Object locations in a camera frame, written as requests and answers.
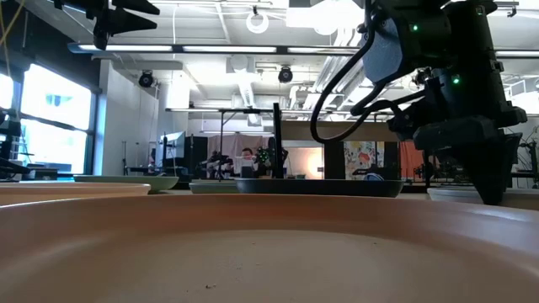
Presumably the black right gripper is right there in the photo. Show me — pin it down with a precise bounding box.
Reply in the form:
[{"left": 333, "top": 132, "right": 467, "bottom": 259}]
[{"left": 387, "top": 104, "right": 529, "bottom": 206}]

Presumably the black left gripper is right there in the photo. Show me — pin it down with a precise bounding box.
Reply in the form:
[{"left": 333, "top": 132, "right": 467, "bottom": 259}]
[{"left": 52, "top": 0, "right": 162, "bottom": 51}]

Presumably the cream white plate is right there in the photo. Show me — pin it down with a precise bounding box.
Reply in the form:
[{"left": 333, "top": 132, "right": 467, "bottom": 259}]
[{"left": 427, "top": 186, "right": 539, "bottom": 212}]

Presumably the light green plate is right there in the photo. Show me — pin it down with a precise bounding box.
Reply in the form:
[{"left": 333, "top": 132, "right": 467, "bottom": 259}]
[{"left": 73, "top": 174, "right": 180, "bottom": 195}]

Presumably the dark teal plate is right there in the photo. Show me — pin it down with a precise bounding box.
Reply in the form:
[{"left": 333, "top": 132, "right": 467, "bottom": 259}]
[{"left": 234, "top": 178, "right": 404, "bottom": 199}]

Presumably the terracotta plate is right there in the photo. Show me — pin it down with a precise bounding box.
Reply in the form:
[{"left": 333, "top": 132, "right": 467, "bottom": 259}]
[{"left": 0, "top": 193, "right": 539, "bottom": 303}]

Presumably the black tripod stand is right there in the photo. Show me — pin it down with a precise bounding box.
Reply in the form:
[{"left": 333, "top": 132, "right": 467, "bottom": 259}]
[{"left": 520, "top": 138, "right": 539, "bottom": 189}]

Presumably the long ceiling light bar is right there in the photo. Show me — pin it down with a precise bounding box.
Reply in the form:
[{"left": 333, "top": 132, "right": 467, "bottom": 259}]
[{"left": 67, "top": 41, "right": 539, "bottom": 59}]

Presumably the lit computer monitor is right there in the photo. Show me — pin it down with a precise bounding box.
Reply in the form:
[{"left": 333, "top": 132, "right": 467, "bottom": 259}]
[{"left": 158, "top": 130, "right": 186, "bottom": 161}]

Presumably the floral patterned panel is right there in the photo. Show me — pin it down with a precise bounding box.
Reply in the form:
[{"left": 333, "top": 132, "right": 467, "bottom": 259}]
[{"left": 344, "top": 141, "right": 385, "bottom": 180}]

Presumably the black cabinet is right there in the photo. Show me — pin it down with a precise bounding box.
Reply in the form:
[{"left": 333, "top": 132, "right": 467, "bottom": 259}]
[{"left": 184, "top": 135, "right": 209, "bottom": 180}]

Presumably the black desk equipment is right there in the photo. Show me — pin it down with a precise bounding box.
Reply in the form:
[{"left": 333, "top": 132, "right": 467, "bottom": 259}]
[{"left": 0, "top": 107, "right": 60, "bottom": 183}]

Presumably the pink curtain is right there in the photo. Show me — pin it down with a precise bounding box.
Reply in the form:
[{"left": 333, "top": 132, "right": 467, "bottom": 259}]
[{"left": 205, "top": 133, "right": 275, "bottom": 174}]

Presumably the person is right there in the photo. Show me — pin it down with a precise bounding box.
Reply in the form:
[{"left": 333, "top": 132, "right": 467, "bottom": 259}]
[{"left": 239, "top": 146, "right": 259, "bottom": 178}]

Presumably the orange wall panel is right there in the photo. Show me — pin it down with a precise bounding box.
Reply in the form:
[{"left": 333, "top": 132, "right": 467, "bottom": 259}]
[{"left": 399, "top": 141, "right": 424, "bottom": 180}]

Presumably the white ceiling ring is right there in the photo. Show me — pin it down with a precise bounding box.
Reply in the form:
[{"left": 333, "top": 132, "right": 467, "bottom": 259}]
[{"left": 245, "top": 11, "right": 270, "bottom": 35}]

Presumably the yellow hanging cable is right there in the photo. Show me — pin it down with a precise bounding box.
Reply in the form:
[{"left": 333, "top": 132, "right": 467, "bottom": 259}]
[{"left": 0, "top": 0, "right": 26, "bottom": 79}]

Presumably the black workstation frame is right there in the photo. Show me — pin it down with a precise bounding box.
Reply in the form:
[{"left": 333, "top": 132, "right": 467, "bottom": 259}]
[{"left": 166, "top": 107, "right": 275, "bottom": 182}]

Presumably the black wall panel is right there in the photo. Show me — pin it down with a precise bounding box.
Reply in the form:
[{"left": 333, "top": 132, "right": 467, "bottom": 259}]
[{"left": 323, "top": 141, "right": 344, "bottom": 180}]

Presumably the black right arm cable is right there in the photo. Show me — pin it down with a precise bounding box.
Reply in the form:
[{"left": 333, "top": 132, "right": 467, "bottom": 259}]
[{"left": 310, "top": 0, "right": 426, "bottom": 144}]

